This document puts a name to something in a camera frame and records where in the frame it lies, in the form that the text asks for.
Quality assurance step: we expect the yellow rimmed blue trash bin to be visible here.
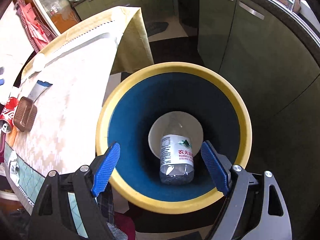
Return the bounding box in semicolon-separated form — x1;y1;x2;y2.
96;62;252;214

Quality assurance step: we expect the red checkered apron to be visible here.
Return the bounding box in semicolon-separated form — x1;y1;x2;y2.
15;0;56;53

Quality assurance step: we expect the clear plastic water bottle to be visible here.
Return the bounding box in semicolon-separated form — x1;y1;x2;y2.
159;114;194;185

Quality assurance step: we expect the red cola can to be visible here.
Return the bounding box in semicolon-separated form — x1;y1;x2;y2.
0;97;19;134

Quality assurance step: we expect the red paper bucket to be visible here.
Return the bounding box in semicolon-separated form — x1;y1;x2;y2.
148;111;203;159

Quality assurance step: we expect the crumpled white paper scrap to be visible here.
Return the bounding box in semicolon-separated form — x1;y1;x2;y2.
8;151;20;187

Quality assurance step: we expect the grey blue snack wrapper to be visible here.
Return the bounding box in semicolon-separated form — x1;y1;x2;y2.
27;80;52;102

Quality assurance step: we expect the brown plastic tray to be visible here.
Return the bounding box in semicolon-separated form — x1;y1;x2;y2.
13;96;37;132

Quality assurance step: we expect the patterned tablecloth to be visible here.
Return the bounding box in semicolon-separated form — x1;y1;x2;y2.
3;6;155;238

